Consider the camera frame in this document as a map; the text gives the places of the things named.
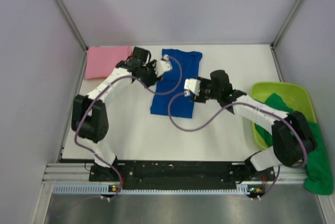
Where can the blue t shirt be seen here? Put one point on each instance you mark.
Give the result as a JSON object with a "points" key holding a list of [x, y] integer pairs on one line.
{"points": [[185, 65]]}

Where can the aluminium enclosure frame left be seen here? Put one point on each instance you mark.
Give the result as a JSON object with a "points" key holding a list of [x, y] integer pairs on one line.
{"points": [[70, 23]]}

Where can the aluminium enclosure frame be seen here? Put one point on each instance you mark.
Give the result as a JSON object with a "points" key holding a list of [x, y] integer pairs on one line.
{"points": [[70, 23], [287, 22]]}

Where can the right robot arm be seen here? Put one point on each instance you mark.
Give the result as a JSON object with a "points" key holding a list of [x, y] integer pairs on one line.
{"points": [[292, 138]]}

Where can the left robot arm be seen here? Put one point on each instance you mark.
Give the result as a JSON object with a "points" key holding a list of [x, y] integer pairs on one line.
{"points": [[89, 112]]}

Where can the aluminium front rail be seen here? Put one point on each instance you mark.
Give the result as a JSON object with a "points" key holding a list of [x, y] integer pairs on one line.
{"points": [[78, 173]]}

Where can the pink folded t shirt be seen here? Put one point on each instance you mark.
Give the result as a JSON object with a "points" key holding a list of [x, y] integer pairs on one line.
{"points": [[102, 60]]}

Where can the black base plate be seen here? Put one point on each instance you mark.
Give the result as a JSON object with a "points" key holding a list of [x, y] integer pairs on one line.
{"points": [[225, 170]]}

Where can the green t shirt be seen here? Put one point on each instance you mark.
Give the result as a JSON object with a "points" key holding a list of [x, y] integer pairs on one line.
{"points": [[319, 180]]}

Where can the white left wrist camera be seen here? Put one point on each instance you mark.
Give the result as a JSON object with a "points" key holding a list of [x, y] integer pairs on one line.
{"points": [[162, 66]]}

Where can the aluminium enclosure frame right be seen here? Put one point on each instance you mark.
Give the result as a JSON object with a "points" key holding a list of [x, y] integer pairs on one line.
{"points": [[287, 22]]}

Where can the grey slotted cable duct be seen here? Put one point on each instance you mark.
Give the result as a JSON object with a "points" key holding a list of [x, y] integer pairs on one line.
{"points": [[104, 189]]}

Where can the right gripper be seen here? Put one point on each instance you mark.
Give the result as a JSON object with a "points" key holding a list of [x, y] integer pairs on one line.
{"points": [[199, 97]]}

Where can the lime green plastic basket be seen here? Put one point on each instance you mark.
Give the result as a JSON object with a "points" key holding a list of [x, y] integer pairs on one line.
{"points": [[287, 97]]}

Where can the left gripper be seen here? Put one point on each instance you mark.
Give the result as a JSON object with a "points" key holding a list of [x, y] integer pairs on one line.
{"points": [[154, 79]]}

